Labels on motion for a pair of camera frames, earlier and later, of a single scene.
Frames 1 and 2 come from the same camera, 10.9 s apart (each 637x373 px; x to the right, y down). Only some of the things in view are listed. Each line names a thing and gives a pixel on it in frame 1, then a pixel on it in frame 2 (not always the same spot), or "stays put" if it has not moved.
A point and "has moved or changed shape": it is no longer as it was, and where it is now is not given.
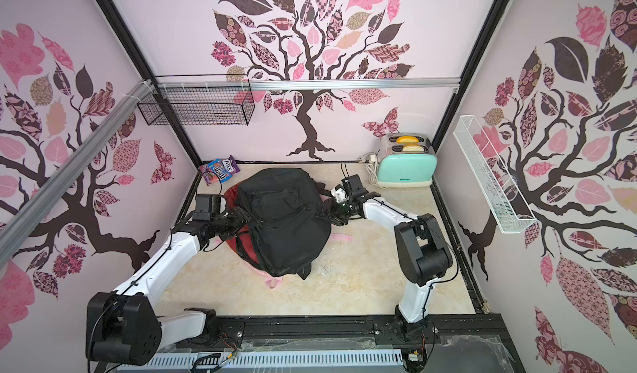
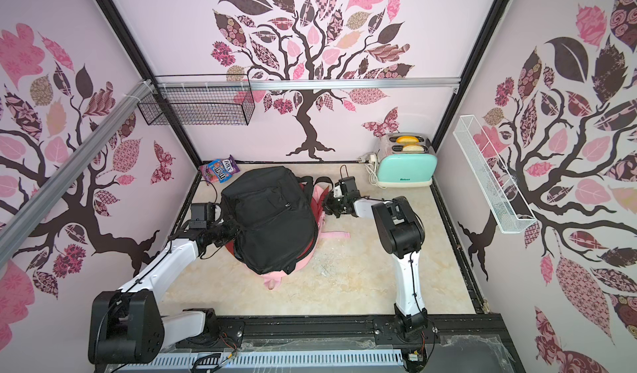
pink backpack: (274, 282) has moved or changed shape
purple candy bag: (220, 170) stays put
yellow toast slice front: (413, 148) stays put
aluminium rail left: (17, 220) stays put
